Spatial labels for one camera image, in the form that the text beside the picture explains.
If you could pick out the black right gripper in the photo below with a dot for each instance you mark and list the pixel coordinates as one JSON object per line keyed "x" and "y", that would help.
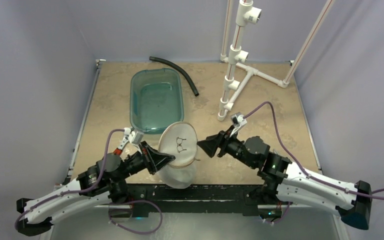
{"x": 222, "y": 144}

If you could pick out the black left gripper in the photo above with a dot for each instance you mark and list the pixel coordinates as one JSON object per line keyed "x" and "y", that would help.
{"x": 159, "y": 159}

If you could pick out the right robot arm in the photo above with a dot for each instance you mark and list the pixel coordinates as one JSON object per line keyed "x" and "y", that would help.
{"x": 284, "y": 181}

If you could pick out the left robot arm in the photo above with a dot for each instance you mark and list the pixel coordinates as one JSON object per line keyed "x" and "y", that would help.
{"x": 102, "y": 183}

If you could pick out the teal transparent plastic tub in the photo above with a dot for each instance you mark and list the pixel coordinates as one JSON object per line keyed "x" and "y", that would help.
{"x": 156, "y": 100}

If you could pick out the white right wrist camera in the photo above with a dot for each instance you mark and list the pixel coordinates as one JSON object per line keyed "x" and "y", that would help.
{"x": 238, "y": 122}

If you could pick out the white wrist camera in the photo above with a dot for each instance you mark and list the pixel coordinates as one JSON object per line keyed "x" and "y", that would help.
{"x": 238, "y": 122}
{"x": 133, "y": 137}

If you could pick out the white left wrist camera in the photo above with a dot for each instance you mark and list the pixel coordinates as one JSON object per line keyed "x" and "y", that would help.
{"x": 133, "y": 137}

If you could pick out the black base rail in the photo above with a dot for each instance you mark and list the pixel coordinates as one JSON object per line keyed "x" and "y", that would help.
{"x": 246, "y": 199}

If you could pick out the red handled adjustable wrench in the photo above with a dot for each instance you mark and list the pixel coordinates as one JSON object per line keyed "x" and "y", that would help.
{"x": 122, "y": 144}

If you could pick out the white PVC pipe frame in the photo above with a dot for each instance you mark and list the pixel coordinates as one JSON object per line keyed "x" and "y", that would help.
{"x": 238, "y": 73}

